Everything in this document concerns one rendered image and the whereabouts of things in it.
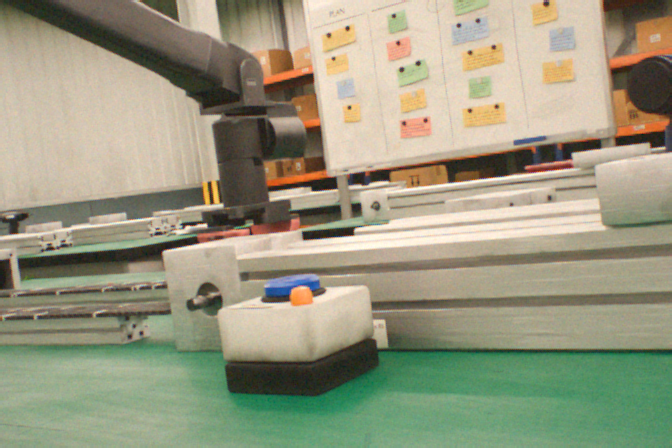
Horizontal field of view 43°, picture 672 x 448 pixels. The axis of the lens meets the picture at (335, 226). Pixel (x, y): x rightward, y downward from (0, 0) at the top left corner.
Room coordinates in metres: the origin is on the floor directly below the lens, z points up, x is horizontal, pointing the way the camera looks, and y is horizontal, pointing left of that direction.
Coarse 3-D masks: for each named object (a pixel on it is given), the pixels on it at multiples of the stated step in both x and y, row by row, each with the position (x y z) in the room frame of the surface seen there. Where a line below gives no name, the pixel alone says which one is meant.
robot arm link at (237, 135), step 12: (216, 120) 1.03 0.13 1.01; (228, 120) 1.01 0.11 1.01; (240, 120) 1.01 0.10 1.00; (252, 120) 1.02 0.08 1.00; (264, 120) 1.05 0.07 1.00; (216, 132) 1.01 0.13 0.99; (228, 132) 1.00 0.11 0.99; (240, 132) 1.01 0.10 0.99; (252, 132) 1.01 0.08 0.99; (264, 132) 1.05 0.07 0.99; (216, 144) 1.02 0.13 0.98; (228, 144) 1.01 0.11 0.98; (240, 144) 1.00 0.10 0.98; (252, 144) 1.01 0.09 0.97; (264, 144) 1.05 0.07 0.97; (216, 156) 1.02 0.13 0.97; (228, 156) 1.01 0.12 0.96; (240, 156) 1.00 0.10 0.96; (252, 156) 1.01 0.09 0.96
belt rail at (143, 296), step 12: (0, 300) 1.30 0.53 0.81; (12, 300) 1.29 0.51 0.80; (24, 300) 1.27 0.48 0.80; (36, 300) 1.25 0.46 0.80; (48, 300) 1.24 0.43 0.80; (60, 300) 1.22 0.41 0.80; (72, 300) 1.21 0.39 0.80; (84, 300) 1.19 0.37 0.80; (96, 300) 1.18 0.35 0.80; (108, 300) 1.17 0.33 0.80; (120, 300) 1.16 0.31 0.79; (132, 300) 1.14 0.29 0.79; (144, 300) 1.13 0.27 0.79; (156, 300) 1.12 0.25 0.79; (168, 300) 1.10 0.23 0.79
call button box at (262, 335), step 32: (320, 288) 0.60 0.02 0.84; (352, 288) 0.60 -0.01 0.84; (224, 320) 0.58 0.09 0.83; (256, 320) 0.56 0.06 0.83; (288, 320) 0.55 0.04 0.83; (320, 320) 0.55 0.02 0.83; (352, 320) 0.58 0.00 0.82; (224, 352) 0.58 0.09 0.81; (256, 352) 0.57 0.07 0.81; (288, 352) 0.55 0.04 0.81; (320, 352) 0.55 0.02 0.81; (352, 352) 0.58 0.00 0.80; (256, 384) 0.57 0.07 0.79; (288, 384) 0.55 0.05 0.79; (320, 384) 0.54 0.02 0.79
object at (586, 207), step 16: (512, 208) 0.87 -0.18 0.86; (528, 208) 0.85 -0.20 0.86; (544, 208) 0.84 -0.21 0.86; (560, 208) 0.77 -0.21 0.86; (576, 208) 0.75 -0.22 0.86; (592, 208) 0.74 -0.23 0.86; (384, 224) 0.89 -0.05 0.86; (400, 224) 0.86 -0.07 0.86; (416, 224) 0.84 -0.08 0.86; (432, 224) 0.83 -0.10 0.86; (448, 224) 0.82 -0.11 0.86; (464, 224) 0.81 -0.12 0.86; (480, 224) 0.80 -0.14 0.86
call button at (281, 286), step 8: (272, 280) 0.60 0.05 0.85; (280, 280) 0.59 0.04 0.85; (288, 280) 0.58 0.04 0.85; (296, 280) 0.58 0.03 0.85; (304, 280) 0.58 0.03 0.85; (312, 280) 0.58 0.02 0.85; (264, 288) 0.59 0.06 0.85; (272, 288) 0.58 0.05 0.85; (280, 288) 0.58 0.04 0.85; (288, 288) 0.58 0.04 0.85; (312, 288) 0.58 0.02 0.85
